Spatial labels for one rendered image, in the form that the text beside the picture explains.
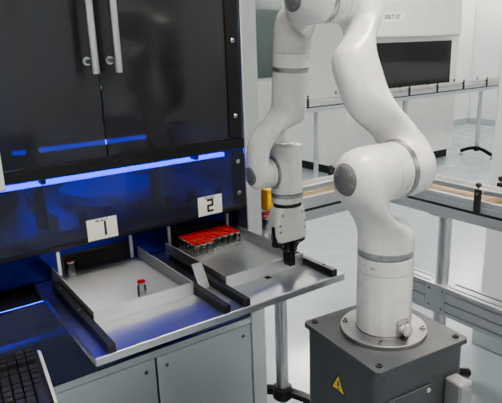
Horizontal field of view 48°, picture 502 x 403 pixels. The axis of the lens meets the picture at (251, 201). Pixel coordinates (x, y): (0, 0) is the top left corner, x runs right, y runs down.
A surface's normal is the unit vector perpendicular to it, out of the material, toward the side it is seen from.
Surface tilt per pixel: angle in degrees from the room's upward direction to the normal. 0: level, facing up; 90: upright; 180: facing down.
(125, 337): 0
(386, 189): 93
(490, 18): 90
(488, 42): 90
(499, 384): 0
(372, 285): 90
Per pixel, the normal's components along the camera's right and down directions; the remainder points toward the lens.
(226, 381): 0.57, 0.20
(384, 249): -0.22, 0.27
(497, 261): -0.82, 0.18
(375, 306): -0.48, 0.25
